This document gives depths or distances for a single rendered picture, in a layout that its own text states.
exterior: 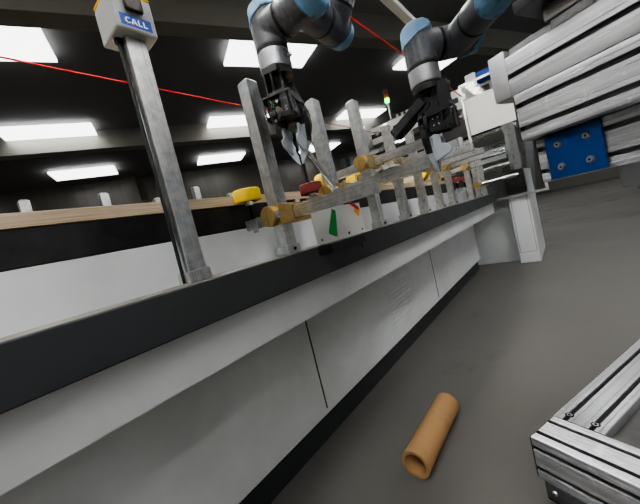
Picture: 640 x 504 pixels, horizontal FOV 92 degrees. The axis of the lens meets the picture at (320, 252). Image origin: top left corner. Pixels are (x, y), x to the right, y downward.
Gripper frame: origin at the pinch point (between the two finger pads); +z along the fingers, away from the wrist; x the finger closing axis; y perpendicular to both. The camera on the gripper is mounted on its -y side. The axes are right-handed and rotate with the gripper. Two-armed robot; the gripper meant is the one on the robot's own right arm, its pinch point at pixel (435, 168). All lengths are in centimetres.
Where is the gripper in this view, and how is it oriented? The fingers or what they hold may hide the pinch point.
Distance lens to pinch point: 88.9
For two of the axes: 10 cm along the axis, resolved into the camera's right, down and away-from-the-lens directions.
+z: 2.4, 9.7, 0.6
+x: 6.1, -2.0, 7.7
